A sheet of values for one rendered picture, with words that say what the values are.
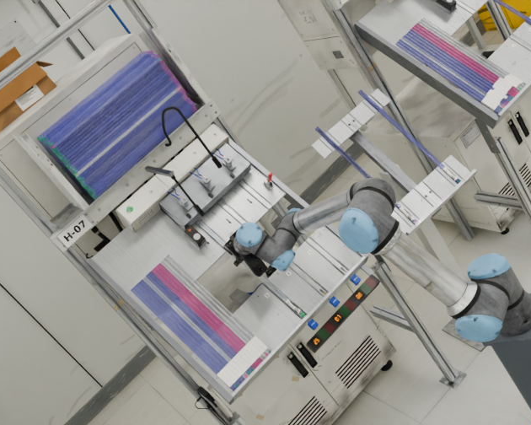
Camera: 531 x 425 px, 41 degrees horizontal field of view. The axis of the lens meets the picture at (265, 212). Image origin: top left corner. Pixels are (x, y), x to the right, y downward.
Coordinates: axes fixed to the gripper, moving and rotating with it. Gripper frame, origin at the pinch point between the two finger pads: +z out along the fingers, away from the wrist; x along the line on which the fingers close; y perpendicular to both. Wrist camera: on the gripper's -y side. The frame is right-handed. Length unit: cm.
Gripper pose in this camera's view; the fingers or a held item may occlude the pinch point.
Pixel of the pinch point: (242, 260)
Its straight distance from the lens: 253.9
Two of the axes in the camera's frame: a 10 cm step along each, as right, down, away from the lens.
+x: -6.9, 6.7, -2.9
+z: -1.4, 2.7, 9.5
